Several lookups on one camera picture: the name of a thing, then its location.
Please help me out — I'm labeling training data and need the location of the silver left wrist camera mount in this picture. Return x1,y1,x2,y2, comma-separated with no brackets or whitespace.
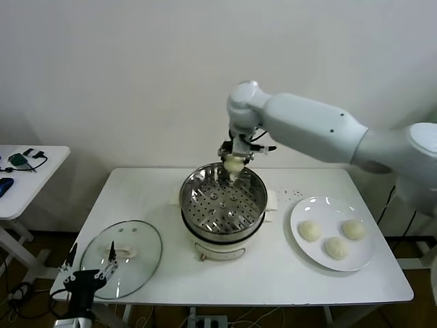
54,317,93,328

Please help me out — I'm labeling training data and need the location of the white table leg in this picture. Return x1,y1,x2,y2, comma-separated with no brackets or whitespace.
115,305,135,328
320,305,334,328

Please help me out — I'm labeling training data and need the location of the thin black cable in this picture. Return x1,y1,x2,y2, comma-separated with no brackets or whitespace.
0,155,48,174

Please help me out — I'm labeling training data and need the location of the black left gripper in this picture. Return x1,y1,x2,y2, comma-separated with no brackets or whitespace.
57,241,119,317

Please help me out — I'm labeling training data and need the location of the blue computer mouse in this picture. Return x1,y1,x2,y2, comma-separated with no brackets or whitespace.
0,178,15,199

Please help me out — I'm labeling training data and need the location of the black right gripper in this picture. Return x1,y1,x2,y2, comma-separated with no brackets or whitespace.
218,139,256,164

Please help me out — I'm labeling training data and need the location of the white steamed baozi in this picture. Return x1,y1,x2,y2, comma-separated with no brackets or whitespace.
224,155,245,174
323,236,350,260
298,220,322,243
341,219,367,242

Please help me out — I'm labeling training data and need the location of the black power adapter cable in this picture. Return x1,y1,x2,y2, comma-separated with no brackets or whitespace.
375,186,421,252

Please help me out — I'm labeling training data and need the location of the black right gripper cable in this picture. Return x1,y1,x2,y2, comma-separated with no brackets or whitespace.
247,128,277,154

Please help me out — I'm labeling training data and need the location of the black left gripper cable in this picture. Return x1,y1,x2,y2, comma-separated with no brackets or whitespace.
50,288,72,321

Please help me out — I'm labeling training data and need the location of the glass lid with cream handle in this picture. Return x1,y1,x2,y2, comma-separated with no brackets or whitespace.
80,220,163,301

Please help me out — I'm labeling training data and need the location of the white round plate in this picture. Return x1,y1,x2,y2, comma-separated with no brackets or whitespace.
290,195,376,273

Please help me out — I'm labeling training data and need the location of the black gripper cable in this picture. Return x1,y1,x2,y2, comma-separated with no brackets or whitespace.
247,128,277,154
50,288,72,321

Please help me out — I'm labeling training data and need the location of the white power strip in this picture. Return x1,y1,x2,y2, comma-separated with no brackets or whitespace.
189,307,229,328

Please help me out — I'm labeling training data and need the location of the stainless steel steamer basket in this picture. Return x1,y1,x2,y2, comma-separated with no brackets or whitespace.
179,163,268,236

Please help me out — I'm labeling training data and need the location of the white electric cooker pot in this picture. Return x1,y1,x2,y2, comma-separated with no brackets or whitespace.
169,186,279,262

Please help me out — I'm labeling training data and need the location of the white side table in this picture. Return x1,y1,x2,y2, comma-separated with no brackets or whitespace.
0,146,71,284

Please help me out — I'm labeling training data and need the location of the white shelf stand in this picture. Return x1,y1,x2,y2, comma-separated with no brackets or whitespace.
397,235,437,271

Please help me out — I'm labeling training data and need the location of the black floor cable coil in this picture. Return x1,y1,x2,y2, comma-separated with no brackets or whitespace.
6,282,57,320

